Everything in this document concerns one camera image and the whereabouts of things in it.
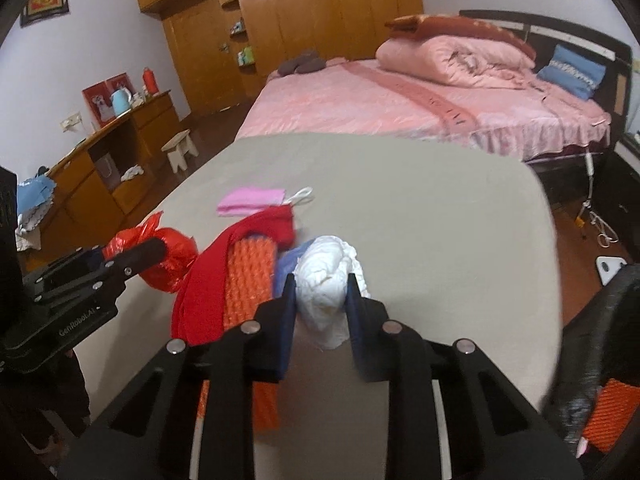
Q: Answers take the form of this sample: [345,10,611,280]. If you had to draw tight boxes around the bed cable with controller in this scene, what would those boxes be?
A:
[581,152,598,211]

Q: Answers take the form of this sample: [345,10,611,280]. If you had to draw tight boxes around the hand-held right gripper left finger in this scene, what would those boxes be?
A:
[65,276,299,480]

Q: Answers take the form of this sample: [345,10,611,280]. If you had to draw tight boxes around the dark nightstand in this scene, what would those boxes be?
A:
[592,132,640,266]

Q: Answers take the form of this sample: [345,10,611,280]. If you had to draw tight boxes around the white floor cables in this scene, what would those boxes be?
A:
[585,200,619,248]

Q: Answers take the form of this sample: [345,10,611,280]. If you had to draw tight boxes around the white tissue wad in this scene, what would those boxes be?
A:
[292,235,371,352]

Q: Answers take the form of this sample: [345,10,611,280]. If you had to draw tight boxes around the blue cloth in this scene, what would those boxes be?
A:
[17,175,56,211]

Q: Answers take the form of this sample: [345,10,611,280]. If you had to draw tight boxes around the pink bedspread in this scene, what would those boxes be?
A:
[235,57,613,163]

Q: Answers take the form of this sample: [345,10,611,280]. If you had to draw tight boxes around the wooden wardrobe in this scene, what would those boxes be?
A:
[135,0,426,116]

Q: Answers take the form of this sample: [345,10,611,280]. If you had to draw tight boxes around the small wooden stool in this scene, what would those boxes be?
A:
[161,130,197,173]

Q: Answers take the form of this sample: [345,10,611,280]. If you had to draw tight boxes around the beige tablecloth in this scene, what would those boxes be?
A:
[85,132,563,480]

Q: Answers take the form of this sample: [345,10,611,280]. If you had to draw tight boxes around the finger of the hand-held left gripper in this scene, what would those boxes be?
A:
[64,245,109,271]
[102,237,168,277]

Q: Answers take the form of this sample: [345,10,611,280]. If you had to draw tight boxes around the wooden dresser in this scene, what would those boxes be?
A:
[17,91,183,271]

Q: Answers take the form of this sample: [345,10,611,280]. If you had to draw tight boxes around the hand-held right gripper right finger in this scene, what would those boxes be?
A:
[344,272,585,480]

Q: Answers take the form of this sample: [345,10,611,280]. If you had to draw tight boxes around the light blue kettle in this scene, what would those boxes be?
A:
[111,87,133,117]

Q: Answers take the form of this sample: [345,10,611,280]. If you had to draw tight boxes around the small paper bag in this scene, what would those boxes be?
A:
[97,155,118,191]

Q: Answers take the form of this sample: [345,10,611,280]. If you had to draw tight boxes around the black-lined trash bin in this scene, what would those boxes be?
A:
[542,262,640,461]

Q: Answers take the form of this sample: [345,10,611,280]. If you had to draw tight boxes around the blue plastic bag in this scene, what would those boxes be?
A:
[274,240,313,297]

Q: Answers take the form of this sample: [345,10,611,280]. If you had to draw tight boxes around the pink face mask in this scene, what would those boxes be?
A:
[217,187,313,217]

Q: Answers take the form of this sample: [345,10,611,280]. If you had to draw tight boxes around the folded pink quilt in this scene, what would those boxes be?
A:
[375,35,537,90]

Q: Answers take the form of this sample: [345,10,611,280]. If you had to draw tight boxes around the dark wooden bed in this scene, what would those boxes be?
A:
[235,9,633,176]

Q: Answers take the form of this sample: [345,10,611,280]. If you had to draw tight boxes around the red plastic bag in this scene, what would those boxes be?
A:
[105,212,198,293]

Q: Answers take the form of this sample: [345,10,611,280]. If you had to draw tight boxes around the white bathroom scale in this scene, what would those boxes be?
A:
[595,256,628,286]

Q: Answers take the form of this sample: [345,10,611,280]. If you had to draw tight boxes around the patterned blue pillow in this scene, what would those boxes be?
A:
[536,44,607,101]

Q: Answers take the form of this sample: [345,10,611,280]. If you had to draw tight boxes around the red cloth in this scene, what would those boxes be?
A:
[171,205,296,347]

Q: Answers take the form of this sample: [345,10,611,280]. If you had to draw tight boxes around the white checked cloth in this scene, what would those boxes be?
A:
[15,209,44,251]

